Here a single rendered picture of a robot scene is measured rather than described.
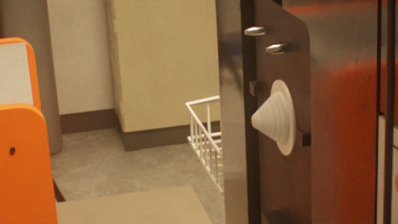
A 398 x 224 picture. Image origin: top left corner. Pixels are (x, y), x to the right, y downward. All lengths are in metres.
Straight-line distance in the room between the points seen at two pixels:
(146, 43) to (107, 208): 2.14
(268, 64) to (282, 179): 0.10
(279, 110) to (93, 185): 2.99
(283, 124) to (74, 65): 3.53
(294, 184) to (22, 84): 0.51
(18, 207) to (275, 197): 0.39
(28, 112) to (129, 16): 2.78
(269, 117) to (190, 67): 3.20
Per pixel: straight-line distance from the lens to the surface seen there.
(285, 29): 0.68
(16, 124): 1.02
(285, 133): 0.69
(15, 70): 1.19
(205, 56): 3.89
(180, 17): 3.82
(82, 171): 3.82
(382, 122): 0.49
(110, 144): 4.09
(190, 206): 1.72
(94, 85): 4.23
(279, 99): 0.69
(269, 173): 0.77
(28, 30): 3.84
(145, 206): 1.74
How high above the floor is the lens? 1.44
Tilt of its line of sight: 19 degrees down
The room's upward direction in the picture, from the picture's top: 3 degrees counter-clockwise
